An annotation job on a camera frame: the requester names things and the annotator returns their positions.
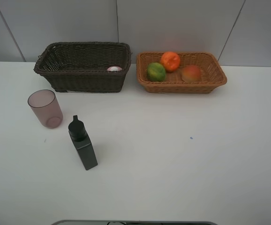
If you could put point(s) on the green lime fruit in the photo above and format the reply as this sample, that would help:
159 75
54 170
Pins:
156 72

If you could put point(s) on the pink bottle white cap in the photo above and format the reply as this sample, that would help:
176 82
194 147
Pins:
114 68

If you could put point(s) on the orange mandarin fruit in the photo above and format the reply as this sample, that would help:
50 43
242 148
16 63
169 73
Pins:
170 61

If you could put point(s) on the red yellow peach fruit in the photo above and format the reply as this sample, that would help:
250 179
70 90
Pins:
191 73

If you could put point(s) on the translucent purple plastic cup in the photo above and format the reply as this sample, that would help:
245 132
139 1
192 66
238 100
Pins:
45 106

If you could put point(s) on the black square dispenser bottle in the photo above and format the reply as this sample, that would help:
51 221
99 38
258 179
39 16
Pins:
82 143

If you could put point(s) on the dark brown wicker basket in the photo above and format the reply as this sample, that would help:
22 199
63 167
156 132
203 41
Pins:
82 66

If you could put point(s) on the light orange wicker basket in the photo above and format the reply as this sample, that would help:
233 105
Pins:
212 75

